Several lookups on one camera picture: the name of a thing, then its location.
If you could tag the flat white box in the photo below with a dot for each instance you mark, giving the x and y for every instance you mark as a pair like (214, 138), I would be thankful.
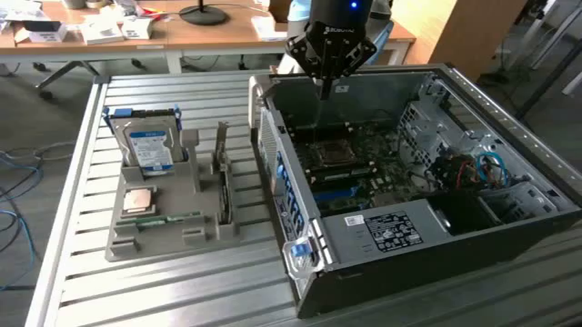
(269, 29)

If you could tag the hard disk in blue caddy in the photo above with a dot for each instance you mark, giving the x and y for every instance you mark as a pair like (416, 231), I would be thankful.
(148, 146)

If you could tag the silver universal robots arm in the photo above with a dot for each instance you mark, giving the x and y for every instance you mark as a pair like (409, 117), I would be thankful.
(298, 13)

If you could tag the gray plastic parts rack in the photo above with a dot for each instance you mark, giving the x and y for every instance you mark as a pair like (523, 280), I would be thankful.
(178, 204)

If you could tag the open black pc case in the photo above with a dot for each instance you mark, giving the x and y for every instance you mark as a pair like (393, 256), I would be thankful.
(455, 265)

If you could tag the nvidia graphics card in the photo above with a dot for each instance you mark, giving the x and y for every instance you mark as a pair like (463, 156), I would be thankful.
(224, 177)

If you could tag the silver cpu chip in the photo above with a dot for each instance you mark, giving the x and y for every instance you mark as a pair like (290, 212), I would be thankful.
(138, 201)

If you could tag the wooden cabinet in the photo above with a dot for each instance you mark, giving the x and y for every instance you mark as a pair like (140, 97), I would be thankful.
(477, 34)

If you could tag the blue expansion slot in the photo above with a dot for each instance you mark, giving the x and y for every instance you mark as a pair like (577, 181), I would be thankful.
(334, 195)

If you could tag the white box with printed label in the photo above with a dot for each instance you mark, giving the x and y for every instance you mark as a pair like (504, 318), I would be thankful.
(137, 29)

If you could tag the black and white cardboard box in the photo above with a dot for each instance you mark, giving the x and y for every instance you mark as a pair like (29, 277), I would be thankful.
(46, 34)

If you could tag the silver disk bay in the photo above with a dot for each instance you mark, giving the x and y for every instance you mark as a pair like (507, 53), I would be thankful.
(523, 201)

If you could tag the plain white box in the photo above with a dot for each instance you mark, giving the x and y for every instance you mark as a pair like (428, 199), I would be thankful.
(102, 34)

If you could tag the gray power supply unit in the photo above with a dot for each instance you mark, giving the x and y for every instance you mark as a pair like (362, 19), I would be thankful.
(350, 238)

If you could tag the metal cpu socket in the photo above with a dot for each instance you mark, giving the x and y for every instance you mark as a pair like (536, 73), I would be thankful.
(337, 153)

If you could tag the silver perforated drive cage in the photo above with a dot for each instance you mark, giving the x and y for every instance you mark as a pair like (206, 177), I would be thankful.
(423, 136)

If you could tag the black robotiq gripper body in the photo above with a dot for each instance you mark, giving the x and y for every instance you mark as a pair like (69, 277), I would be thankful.
(338, 20)

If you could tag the wooden office desk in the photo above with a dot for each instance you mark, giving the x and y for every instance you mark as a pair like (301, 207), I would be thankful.
(205, 34)

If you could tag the green motherboard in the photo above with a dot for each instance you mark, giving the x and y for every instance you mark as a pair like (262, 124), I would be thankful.
(392, 184)

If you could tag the green ram stick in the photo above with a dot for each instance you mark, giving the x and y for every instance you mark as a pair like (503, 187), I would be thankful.
(160, 219)

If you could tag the black lamp base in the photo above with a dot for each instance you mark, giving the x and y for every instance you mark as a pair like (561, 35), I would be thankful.
(204, 15)

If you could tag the blue case latch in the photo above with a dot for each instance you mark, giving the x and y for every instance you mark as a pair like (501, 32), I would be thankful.
(300, 250)

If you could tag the installed ram stick with label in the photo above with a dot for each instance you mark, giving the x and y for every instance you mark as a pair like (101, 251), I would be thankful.
(341, 174)

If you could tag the tape roll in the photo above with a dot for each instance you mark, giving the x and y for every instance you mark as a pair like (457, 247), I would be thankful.
(95, 3)

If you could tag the gray cup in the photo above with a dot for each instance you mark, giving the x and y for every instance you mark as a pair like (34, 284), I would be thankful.
(75, 3)

